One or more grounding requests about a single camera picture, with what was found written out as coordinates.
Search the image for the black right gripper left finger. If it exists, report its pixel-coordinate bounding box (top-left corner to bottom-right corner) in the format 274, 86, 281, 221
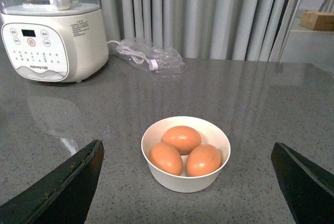
1, 140, 104, 223

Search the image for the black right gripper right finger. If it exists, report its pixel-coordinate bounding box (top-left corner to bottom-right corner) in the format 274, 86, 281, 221
271, 142, 333, 223

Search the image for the brown egg in bowl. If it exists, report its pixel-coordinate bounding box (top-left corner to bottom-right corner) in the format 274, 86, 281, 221
148, 142, 183, 175

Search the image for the brown egg bowl right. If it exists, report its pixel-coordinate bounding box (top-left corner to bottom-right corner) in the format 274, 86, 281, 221
186, 144, 221, 177

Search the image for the brown egg bowl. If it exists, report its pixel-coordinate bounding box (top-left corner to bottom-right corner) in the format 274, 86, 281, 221
186, 144, 221, 177
162, 125, 202, 155

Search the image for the brown egg bowl back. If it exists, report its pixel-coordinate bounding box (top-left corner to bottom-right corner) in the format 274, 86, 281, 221
162, 125, 202, 155

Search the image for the cardboard box in background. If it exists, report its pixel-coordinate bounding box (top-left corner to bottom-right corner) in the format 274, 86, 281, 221
300, 11, 334, 31

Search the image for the white round bowl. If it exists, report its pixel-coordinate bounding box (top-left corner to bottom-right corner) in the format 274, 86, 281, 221
141, 116, 231, 193

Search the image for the clear plastic bag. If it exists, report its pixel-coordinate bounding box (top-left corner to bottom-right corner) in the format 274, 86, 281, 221
108, 37, 186, 74

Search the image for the white soy milk blender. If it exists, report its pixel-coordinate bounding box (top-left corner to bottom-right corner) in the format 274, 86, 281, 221
1, 0, 109, 82

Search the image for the metal stand with black clamp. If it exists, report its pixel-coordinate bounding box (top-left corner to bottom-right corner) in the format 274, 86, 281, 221
277, 0, 301, 63

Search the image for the white power cable with plug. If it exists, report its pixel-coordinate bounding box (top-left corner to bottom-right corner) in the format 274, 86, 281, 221
106, 40, 159, 72

